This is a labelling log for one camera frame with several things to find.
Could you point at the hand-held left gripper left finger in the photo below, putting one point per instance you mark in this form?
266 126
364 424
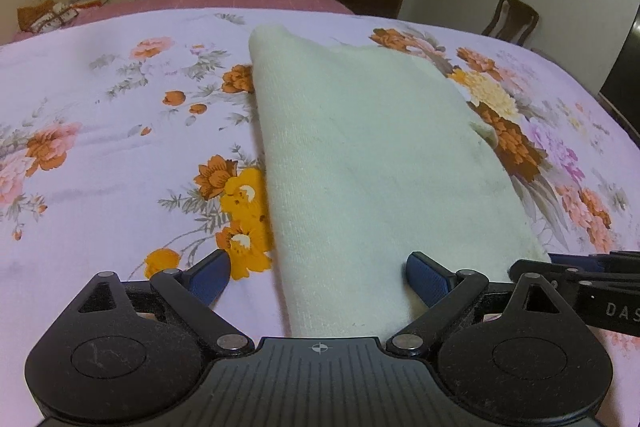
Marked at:
210 278

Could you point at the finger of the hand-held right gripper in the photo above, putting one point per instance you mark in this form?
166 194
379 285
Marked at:
575 262
590 278

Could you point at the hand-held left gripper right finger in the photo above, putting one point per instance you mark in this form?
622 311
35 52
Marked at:
427 279

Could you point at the white towel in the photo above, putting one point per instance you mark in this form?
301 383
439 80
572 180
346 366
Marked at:
360 157

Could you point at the floral printed blanket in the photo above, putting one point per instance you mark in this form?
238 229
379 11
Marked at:
100 187

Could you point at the dark cabinet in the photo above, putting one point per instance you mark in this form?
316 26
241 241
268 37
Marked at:
622 72

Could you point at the dark wooden chair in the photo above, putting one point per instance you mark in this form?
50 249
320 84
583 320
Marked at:
510 19

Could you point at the orange patterned pillow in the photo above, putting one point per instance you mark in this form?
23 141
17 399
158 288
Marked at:
45 16

